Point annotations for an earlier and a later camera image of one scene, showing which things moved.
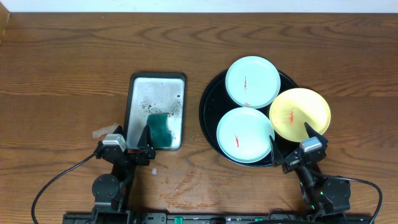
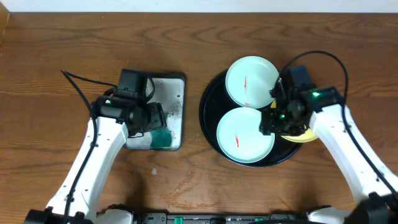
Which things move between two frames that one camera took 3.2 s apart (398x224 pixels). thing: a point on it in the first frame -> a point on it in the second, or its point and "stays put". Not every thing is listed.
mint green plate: [252, 82] stays put
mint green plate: [243, 135] stays put
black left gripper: [131, 154] -> [156, 116]
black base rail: [214, 218] stays put
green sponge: [161, 135] stays put
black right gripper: [277, 160] -> [267, 126]
